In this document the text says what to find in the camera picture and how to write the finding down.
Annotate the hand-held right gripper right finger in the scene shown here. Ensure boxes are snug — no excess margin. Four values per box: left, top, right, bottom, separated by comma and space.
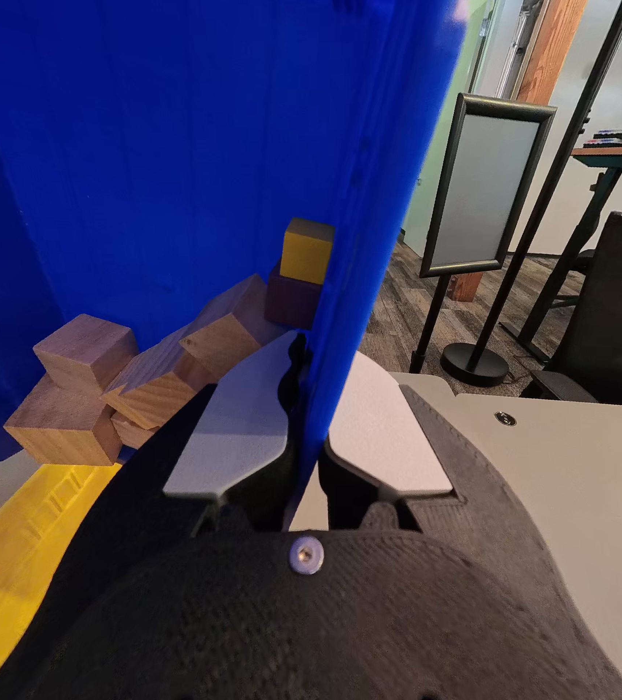
318, 351, 455, 531

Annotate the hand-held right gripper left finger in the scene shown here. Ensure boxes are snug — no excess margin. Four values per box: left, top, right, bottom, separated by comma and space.
162, 330, 307, 531

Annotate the pile of wooden cubes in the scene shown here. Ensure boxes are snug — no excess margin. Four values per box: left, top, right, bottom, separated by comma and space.
4, 218, 336, 467

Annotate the yellow plastic box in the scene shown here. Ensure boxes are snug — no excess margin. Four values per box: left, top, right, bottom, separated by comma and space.
0, 462, 126, 700

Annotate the blue plastic box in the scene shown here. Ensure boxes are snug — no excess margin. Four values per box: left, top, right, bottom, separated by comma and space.
0, 0, 471, 531

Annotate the black pole stand round base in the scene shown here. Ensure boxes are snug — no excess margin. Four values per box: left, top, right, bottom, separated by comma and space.
441, 0, 622, 387

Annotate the black mesh office chair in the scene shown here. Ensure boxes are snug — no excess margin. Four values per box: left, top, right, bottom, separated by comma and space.
520, 212, 622, 409

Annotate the black framed board on stand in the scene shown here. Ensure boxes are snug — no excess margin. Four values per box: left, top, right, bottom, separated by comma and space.
409, 92, 559, 375

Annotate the desk with dark legs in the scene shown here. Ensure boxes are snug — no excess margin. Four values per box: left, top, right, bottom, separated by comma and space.
499, 143, 622, 366

